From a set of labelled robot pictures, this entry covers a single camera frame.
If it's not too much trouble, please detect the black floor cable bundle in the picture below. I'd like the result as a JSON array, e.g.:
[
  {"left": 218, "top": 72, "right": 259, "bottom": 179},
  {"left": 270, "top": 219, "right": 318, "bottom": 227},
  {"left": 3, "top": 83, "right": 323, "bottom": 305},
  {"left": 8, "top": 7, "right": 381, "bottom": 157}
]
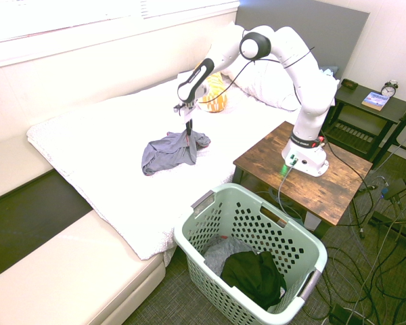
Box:
[{"left": 307, "top": 169, "right": 406, "bottom": 325}]

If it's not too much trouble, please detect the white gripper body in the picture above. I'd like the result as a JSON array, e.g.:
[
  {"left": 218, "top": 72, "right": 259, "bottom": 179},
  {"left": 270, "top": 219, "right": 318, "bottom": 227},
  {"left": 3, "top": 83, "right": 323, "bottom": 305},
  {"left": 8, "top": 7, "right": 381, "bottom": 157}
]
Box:
[{"left": 173, "top": 101, "right": 196, "bottom": 125}]

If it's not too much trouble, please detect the grey shirt with red trim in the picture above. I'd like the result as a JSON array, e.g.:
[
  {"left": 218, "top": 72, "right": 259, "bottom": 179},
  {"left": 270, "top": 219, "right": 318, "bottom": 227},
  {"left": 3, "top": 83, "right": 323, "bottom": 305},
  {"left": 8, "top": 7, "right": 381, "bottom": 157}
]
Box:
[{"left": 141, "top": 131, "right": 212, "bottom": 177}]

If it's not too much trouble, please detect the light blue cloth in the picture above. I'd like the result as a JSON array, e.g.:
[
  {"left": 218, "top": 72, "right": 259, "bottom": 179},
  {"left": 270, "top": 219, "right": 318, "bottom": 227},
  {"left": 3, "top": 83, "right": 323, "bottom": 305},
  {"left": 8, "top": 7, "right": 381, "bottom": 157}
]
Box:
[{"left": 319, "top": 66, "right": 340, "bottom": 81}]

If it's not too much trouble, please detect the white bed with quilt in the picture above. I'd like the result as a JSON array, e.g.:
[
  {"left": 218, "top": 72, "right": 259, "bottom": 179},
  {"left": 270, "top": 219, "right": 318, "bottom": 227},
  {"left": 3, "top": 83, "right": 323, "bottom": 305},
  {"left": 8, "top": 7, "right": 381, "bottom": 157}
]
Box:
[{"left": 26, "top": 78, "right": 302, "bottom": 261}]

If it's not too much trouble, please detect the black twin-bell alarm clock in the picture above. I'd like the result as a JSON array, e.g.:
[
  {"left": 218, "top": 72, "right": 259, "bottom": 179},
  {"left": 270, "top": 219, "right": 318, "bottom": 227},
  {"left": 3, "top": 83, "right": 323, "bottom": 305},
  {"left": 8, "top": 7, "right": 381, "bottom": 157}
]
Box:
[{"left": 380, "top": 79, "right": 400, "bottom": 99}]

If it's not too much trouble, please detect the black power adapter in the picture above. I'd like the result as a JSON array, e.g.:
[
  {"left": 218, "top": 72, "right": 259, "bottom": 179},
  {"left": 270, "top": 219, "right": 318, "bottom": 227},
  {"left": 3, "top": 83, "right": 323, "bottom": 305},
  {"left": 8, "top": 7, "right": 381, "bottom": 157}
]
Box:
[{"left": 382, "top": 178, "right": 406, "bottom": 201}]

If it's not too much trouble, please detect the blue cover book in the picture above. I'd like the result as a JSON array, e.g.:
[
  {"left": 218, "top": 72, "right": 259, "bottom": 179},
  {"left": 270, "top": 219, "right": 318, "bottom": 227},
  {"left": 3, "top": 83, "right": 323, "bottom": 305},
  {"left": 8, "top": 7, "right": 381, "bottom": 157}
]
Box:
[{"left": 361, "top": 91, "right": 390, "bottom": 112}]

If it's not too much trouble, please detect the black nightstand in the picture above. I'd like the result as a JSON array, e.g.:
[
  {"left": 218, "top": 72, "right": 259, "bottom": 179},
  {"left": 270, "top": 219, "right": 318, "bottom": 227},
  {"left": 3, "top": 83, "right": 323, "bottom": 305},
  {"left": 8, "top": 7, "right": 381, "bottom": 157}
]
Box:
[{"left": 319, "top": 83, "right": 406, "bottom": 164}]

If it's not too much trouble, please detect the black garment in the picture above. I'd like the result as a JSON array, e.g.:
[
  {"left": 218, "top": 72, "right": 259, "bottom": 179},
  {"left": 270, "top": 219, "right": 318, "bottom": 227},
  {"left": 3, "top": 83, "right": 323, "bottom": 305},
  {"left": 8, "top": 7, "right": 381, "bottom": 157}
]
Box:
[{"left": 220, "top": 251, "right": 288, "bottom": 312}]

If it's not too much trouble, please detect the white bed pillow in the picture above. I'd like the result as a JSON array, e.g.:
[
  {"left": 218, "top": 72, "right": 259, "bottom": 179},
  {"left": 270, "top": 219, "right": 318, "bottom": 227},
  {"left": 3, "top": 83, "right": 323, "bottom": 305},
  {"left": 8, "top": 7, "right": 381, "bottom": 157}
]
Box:
[{"left": 222, "top": 56, "right": 305, "bottom": 112}]

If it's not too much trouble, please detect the mint green laundry basket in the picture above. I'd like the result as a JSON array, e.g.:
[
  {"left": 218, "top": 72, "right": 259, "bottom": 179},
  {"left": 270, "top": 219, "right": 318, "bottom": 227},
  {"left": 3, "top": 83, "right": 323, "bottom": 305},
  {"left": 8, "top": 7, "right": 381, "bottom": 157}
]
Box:
[{"left": 173, "top": 183, "right": 329, "bottom": 325}]

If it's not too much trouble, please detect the grey garment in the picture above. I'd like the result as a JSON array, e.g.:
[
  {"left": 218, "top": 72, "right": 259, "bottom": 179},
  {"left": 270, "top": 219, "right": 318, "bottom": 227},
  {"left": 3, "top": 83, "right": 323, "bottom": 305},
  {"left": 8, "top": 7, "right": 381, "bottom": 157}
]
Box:
[{"left": 202, "top": 235, "right": 258, "bottom": 277}]

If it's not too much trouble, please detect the yellow white patterned bolster pillow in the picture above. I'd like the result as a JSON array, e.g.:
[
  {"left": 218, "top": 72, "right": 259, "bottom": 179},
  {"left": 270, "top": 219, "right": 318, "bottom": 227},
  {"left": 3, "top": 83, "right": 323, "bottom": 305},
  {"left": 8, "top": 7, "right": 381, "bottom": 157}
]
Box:
[{"left": 196, "top": 72, "right": 229, "bottom": 114}]

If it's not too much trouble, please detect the cream upholstered bench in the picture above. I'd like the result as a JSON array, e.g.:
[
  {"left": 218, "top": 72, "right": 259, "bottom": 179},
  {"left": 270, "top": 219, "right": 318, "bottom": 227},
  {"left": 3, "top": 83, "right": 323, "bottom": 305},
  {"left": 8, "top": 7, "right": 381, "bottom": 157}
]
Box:
[{"left": 0, "top": 210, "right": 167, "bottom": 325}]

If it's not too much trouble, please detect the rustic brown wooden table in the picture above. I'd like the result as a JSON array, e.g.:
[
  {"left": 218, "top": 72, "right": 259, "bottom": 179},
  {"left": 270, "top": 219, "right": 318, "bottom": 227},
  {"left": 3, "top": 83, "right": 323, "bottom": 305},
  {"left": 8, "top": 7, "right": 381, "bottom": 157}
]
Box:
[{"left": 232, "top": 121, "right": 374, "bottom": 240}]

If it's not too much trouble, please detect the grey headboard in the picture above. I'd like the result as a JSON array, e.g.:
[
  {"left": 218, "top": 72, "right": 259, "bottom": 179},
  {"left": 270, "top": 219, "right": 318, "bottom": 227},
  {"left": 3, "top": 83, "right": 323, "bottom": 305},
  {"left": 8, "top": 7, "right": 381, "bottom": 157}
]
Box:
[{"left": 235, "top": 5, "right": 371, "bottom": 89}]

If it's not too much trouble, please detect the black power brick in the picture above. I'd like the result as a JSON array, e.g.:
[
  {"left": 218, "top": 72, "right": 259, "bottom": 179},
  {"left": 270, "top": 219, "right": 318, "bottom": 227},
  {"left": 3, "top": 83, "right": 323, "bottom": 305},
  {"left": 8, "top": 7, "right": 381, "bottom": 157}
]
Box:
[{"left": 328, "top": 303, "right": 370, "bottom": 325}]

